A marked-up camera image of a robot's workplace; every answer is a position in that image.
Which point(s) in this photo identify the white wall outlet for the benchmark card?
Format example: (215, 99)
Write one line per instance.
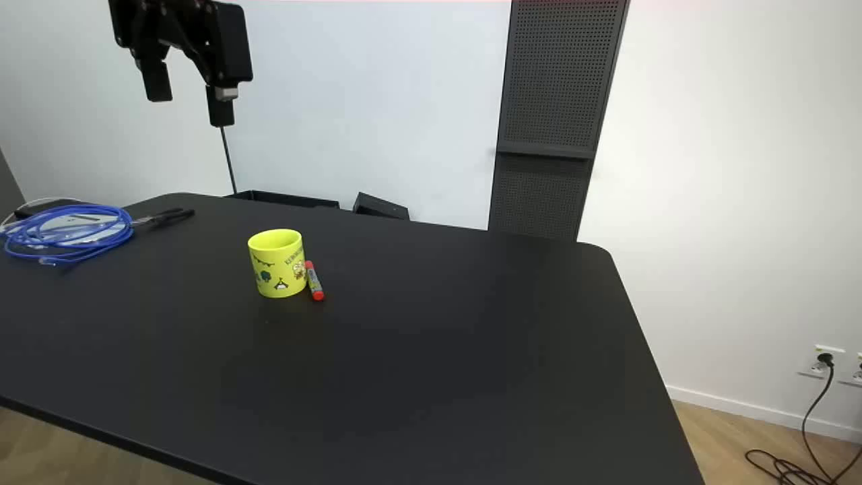
(826, 362)

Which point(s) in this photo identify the yellow mug with face print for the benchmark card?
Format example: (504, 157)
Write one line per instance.
(275, 265)

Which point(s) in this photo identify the thin black vertical rod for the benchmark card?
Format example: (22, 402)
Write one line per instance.
(231, 164)

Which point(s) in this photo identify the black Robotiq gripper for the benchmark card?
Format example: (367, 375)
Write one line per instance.
(180, 22)

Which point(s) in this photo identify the orange marker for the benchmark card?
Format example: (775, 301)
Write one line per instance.
(314, 285)

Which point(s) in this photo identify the grey perforated column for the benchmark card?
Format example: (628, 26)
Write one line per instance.
(557, 108)

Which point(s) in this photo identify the grey slanted board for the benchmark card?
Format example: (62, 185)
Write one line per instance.
(7, 189)

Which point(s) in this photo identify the small black box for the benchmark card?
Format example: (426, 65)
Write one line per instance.
(380, 205)

